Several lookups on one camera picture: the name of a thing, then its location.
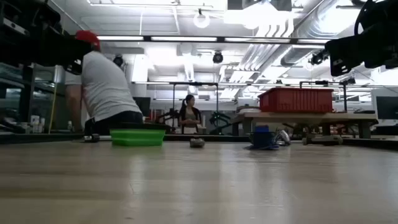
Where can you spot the wooden workbench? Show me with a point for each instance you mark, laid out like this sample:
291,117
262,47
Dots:
311,117

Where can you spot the round white ceiling lamp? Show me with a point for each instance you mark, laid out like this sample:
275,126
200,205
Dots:
201,14

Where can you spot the black ceiling spot lamp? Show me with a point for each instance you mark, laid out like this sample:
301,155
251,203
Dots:
118,60
317,58
217,58

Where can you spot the grey oblong device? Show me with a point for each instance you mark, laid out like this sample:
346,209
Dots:
197,143

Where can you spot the red cap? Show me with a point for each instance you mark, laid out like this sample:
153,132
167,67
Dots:
88,35

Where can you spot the person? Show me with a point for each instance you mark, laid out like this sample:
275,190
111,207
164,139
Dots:
102,84
189,119

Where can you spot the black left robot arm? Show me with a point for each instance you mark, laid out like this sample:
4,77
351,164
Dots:
15,12

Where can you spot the black desk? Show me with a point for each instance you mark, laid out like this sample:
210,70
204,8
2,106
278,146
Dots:
155,126

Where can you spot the black computer monitor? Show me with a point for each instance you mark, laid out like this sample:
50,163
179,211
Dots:
388,107
143,105

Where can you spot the long ceiling light strip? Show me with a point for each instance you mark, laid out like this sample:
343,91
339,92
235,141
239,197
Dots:
183,39

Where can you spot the grey flat stack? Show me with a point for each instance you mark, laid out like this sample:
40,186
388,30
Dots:
247,109

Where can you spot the silver and black device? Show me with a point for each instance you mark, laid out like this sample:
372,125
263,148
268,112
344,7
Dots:
283,137

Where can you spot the black background robot arm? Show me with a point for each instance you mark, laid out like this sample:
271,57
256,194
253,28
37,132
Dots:
219,118
169,114

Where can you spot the white bottle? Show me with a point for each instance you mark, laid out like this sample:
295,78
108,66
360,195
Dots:
35,124
42,126

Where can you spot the blue box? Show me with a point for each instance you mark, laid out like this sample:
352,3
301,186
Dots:
261,128

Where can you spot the red plastic crate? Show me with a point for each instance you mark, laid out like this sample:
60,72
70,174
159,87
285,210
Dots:
295,101

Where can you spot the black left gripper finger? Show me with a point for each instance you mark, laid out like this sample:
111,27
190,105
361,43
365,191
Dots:
76,49

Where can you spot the silver rod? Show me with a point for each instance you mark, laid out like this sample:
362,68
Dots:
93,138

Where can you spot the small clear bottle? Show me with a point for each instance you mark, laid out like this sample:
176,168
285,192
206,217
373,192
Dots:
70,126

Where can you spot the green plastic bin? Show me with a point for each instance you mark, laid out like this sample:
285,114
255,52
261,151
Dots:
136,138

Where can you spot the silver ventilation duct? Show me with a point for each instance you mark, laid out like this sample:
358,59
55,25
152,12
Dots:
311,28

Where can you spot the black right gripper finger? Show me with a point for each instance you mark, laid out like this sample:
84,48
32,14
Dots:
345,53

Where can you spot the dark grey bar object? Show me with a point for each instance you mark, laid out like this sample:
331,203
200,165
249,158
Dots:
323,140

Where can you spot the black station frame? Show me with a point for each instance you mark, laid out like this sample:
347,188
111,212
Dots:
345,96
194,83

